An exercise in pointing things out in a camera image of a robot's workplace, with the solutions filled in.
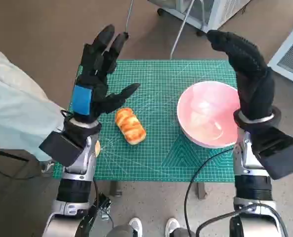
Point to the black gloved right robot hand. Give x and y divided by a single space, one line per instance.
252 81

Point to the pink bowl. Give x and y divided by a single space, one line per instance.
205 116

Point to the silver chair leg with caster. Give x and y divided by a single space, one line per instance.
129 17

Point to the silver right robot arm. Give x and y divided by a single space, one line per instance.
252 185

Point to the person's leg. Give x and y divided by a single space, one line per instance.
121 232
184 233

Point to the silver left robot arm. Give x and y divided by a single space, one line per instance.
74 187

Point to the white vent unit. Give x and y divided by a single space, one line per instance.
292 56

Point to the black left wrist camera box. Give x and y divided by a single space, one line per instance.
59 148

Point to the black metal stand bar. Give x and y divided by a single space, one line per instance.
104 201

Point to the grey table leg bracket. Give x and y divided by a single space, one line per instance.
116 188
202 190

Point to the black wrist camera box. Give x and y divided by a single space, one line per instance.
59 148
279 153

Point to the white mesh cabinet on casters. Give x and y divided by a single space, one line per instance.
222 12

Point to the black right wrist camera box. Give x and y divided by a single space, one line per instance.
279 153

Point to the green cutting mat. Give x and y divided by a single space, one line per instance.
161 86

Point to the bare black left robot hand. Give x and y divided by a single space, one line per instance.
96 74

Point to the long braided toy bread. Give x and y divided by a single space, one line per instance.
130 126

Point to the person's foot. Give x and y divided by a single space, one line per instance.
172 225
136 225

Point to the round toy bread bun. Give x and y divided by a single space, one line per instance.
97 148

